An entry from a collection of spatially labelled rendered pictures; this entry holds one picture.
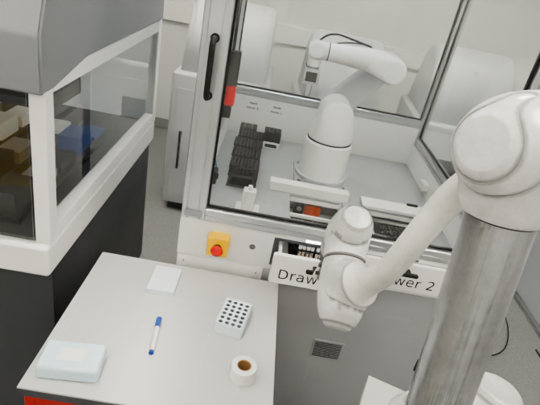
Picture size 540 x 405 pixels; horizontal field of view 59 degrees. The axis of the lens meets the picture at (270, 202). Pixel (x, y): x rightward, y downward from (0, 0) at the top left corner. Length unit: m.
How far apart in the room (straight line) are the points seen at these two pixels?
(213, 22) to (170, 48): 3.39
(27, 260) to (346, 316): 0.95
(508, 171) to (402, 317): 1.28
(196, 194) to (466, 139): 1.06
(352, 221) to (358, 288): 0.16
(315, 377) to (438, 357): 1.25
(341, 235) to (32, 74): 0.83
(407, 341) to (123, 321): 1.05
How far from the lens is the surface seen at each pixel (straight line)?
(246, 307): 1.53
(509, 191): 0.66
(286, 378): 2.05
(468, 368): 0.83
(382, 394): 1.35
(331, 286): 1.09
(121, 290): 1.58
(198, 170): 1.53
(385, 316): 1.85
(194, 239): 1.65
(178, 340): 1.43
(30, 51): 1.29
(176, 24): 4.74
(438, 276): 1.75
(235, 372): 1.32
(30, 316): 1.81
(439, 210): 0.97
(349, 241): 1.13
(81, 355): 1.33
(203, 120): 1.47
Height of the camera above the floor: 1.77
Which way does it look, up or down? 28 degrees down
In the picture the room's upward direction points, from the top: 12 degrees clockwise
